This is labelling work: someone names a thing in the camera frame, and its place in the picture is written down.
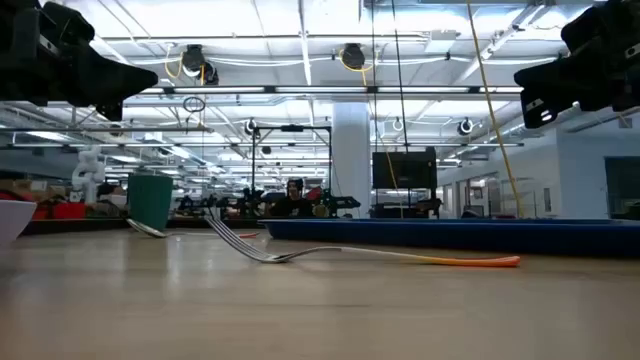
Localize black hanging cable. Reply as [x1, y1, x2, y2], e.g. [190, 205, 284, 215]
[389, 0, 411, 151]

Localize person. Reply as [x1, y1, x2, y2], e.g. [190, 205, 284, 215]
[269, 177, 314, 219]
[95, 181, 128, 214]

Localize lavender plastic plate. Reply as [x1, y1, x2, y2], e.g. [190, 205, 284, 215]
[0, 199, 38, 247]

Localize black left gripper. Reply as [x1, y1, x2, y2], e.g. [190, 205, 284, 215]
[0, 0, 159, 122]

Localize black monitor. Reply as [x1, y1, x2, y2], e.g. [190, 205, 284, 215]
[371, 146, 439, 191]

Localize orange-handled metal spoon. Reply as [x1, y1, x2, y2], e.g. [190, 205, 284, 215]
[124, 216, 261, 240]

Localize orange-handled metal fork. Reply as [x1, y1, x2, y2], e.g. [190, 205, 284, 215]
[203, 214, 521, 269]

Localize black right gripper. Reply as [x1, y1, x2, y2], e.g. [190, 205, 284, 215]
[513, 0, 640, 130]

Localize green plastic cup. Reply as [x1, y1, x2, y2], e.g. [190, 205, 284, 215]
[127, 172, 175, 232]

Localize red storage bins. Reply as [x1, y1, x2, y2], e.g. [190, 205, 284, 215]
[0, 191, 87, 221]

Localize white building pillar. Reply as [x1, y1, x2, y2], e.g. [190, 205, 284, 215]
[331, 102, 372, 219]

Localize white robot figure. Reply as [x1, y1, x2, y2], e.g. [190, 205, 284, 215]
[71, 145, 107, 204]

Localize blue plastic tray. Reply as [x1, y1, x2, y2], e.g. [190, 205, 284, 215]
[259, 217, 640, 259]

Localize yellow hanging cable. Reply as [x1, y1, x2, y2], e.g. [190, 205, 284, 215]
[466, 0, 522, 219]

